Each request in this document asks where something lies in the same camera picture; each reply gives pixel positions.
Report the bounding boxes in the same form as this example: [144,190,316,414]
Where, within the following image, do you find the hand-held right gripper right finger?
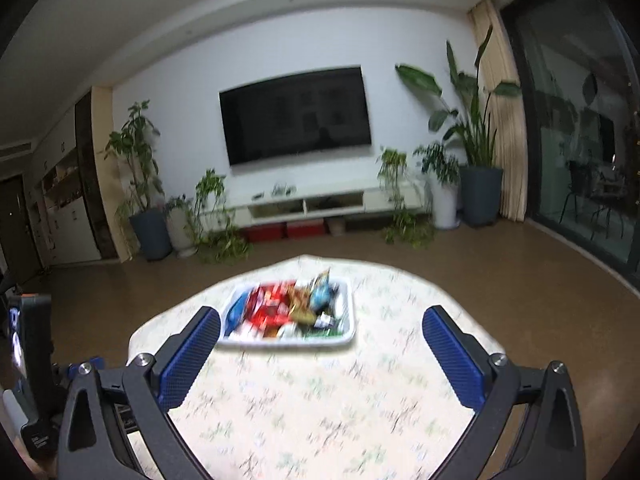
[422,305,586,480]

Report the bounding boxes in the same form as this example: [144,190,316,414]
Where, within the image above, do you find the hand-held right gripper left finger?
[57,306,222,480]

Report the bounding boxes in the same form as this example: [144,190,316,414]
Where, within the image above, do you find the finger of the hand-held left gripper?
[50,356,106,407]

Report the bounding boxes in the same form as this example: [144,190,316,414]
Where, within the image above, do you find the blue snack packet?
[225,290,252,335]

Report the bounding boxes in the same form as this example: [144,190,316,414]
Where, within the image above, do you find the long red snack packet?
[249,305,292,329]

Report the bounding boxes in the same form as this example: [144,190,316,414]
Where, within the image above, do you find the wide red snack packet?
[254,283,297,307]

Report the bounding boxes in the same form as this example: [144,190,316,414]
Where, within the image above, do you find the white plastic tray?
[217,277,357,350]

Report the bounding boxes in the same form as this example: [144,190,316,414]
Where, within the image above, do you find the gold red snack packet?
[290,285,316,322]

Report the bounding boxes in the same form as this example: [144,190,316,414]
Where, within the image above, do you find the green clear seed packet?
[300,326,351,340]

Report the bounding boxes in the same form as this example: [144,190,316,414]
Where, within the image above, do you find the small plant beige pot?
[165,195,201,258]

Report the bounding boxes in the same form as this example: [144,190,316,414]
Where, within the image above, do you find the tall leafy plant grey pot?
[105,100,173,261]

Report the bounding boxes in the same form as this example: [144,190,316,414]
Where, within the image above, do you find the round floral-cloth table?
[127,255,506,480]

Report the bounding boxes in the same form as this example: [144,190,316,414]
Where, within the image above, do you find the red storage box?
[245,223,286,242]
[286,220,327,239]

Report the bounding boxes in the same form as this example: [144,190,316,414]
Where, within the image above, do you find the bushy plant white pot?
[414,142,461,231]

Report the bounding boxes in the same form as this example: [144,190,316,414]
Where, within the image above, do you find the trailing green plant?
[377,147,436,251]
[192,170,251,266]

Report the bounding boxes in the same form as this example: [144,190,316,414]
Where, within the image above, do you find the broad leaf plant grey pot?
[395,25,523,228]

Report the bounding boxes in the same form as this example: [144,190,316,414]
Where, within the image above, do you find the white television cabinet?
[197,180,431,233]

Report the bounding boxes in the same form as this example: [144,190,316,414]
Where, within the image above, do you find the beige curtain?
[467,0,531,223]

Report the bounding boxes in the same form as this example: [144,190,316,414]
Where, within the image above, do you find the glass sliding door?
[500,0,640,291]

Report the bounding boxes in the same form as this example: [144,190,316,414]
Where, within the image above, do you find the wall television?
[219,65,373,167]

